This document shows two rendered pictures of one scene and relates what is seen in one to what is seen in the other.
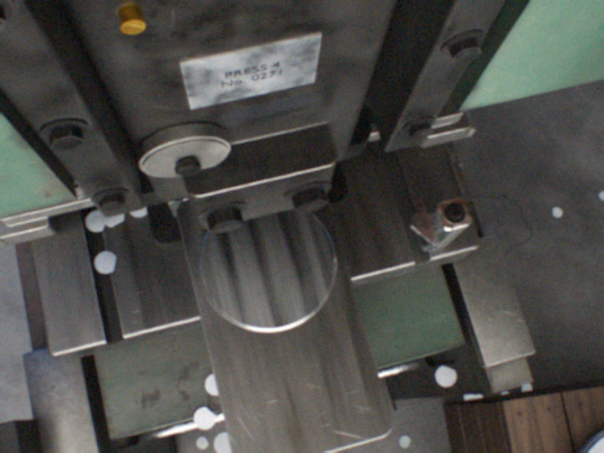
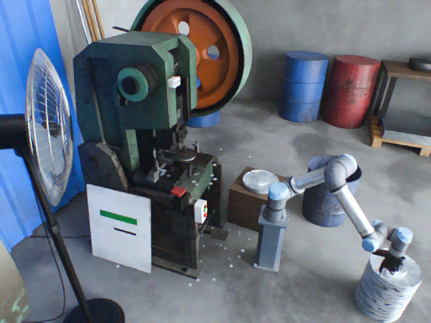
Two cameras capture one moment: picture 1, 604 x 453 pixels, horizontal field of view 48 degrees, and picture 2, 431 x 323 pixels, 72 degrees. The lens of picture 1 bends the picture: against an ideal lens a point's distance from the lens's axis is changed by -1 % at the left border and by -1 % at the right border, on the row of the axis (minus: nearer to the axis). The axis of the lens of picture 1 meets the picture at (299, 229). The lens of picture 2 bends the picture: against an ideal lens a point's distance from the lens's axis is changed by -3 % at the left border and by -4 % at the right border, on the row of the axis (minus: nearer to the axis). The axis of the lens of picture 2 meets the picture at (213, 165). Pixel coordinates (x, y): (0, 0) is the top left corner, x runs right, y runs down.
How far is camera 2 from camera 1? 1.69 m
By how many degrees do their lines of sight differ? 48
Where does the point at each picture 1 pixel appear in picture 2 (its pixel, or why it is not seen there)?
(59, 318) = (170, 182)
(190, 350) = (186, 182)
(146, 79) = not seen: hidden behind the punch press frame
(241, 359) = (194, 161)
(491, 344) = (215, 160)
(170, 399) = (191, 186)
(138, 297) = (176, 175)
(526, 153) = not seen: hidden behind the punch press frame
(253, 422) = (202, 163)
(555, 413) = (236, 184)
